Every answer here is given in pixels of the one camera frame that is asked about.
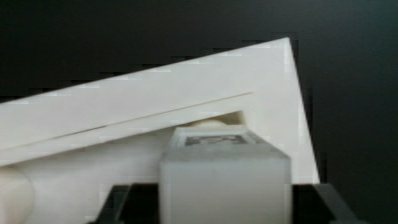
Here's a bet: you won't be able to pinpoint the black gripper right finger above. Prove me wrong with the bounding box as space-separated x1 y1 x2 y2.
292 183 369 224

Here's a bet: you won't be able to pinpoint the white square tabletop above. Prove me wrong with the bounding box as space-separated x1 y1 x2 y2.
0 39 319 224

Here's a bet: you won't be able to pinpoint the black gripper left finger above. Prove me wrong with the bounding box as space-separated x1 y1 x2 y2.
86 183 159 224

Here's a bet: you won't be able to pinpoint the white table leg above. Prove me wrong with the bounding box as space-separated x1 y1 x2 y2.
157 125 292 224

